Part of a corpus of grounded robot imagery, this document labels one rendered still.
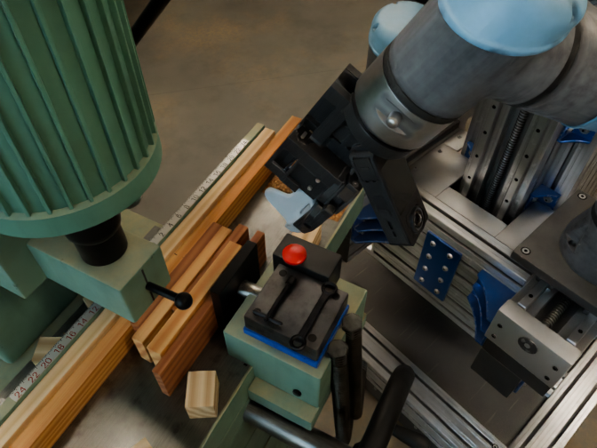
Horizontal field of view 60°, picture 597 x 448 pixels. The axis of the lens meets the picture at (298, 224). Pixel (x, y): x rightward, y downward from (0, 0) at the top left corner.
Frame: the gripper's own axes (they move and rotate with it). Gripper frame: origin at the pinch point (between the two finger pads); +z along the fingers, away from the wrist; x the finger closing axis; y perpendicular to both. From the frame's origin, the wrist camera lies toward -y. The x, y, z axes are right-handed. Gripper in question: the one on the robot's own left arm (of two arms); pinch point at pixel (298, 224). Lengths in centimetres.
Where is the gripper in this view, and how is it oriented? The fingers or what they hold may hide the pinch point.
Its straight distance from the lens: 58.7
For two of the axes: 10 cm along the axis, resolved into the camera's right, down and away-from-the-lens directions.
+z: -4.5, 3.8, 8.1
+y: -7.6, -6.4, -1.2
